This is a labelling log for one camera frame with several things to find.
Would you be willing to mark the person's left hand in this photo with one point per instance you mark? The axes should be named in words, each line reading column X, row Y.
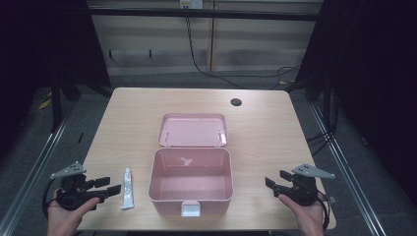
column 65, row 221

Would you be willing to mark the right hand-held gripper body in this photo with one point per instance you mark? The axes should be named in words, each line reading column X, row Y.
column 305, row 191

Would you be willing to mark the person's right hand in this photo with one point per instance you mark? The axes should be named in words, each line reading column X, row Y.
column 309, row 219

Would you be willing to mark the yellow floor marker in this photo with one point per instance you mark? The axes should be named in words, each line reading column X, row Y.
column 44, row 104

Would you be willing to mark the white ointment tube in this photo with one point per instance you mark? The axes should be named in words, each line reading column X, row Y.
column 127, row 193

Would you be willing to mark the pink storage box with lid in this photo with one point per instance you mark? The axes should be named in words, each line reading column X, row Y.
column 191, row 190

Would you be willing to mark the black metal stand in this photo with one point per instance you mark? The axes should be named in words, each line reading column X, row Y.
column 56, row 105

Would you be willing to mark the dark curtain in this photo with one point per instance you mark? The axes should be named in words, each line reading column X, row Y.
column 377, row 65
column 39, row 42

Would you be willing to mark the white wall socket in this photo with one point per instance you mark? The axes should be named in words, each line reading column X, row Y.
column 190, row 3

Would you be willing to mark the black horizontal bar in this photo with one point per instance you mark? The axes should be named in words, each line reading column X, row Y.
column 203, row 13

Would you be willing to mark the metal floor rail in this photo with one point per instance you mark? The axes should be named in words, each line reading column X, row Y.
column 32, row 170
column 347, row 173

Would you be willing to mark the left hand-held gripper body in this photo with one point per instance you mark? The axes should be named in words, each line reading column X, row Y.
column 73, row 196

